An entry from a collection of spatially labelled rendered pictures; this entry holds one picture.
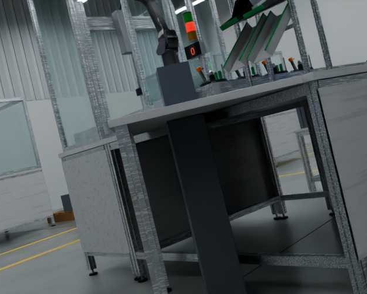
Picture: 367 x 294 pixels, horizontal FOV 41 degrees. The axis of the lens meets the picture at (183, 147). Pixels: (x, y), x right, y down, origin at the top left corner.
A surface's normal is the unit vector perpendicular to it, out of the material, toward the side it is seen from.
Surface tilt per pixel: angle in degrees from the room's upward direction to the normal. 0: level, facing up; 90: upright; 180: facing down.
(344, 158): 90
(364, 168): 90
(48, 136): 90
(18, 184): 90
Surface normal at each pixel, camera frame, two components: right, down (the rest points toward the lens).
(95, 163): -0.75, 0.18
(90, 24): 0.62, -0.15
